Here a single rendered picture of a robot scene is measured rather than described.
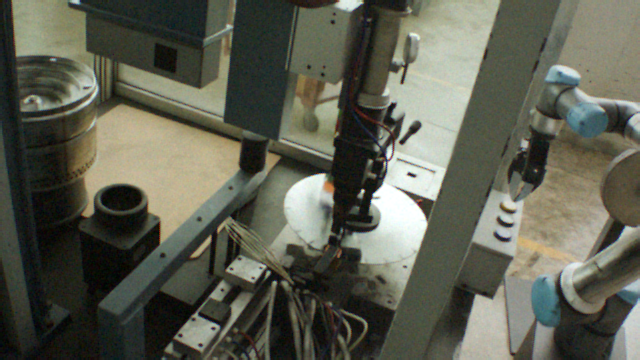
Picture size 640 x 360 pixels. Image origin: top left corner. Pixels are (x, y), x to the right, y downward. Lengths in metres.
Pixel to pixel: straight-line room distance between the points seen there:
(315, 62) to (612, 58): 3.54
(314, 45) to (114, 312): 0.51
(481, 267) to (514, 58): 1.11
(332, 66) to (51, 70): 0.84
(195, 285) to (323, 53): 0.60
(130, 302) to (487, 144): 0.64
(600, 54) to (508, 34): 3.88
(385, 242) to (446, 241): 0.77
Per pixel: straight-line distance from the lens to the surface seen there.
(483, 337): 2.57
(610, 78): 4.38
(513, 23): 0.43
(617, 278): 1.22
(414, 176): 1.66
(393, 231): 1.32
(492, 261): 1.49
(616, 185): 2.29
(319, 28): 0.91
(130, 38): 1.19
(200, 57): 1.10
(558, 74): 1.40
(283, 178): 1.77
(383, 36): 0.95
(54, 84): 1.54
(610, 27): 4.26
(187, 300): 1.25
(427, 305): 0.56
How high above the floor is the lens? 1.73
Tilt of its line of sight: 33 degrees down
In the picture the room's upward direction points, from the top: 12 degrees clockwise
